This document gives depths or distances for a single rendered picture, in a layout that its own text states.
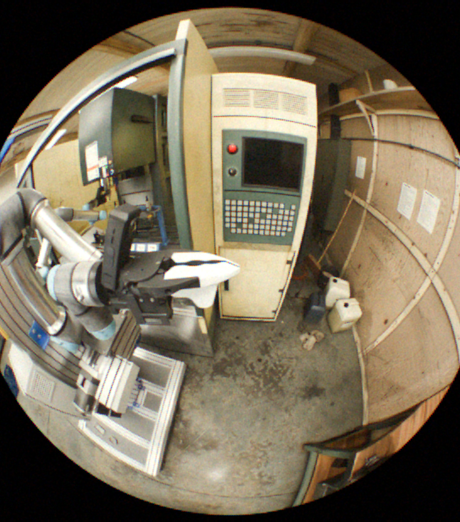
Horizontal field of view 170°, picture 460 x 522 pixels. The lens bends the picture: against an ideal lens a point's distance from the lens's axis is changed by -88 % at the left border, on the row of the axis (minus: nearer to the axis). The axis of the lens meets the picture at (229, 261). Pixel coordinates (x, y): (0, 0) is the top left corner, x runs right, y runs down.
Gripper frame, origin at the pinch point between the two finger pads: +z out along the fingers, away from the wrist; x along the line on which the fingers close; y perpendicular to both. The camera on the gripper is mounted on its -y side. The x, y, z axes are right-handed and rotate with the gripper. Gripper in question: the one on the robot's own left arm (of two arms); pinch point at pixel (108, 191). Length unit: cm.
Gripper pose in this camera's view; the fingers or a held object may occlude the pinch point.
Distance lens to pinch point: 172.0
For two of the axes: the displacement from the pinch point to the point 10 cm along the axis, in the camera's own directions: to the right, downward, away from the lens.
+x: 10.0, 0.5, -0.7
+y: 0.0, 7.8, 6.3
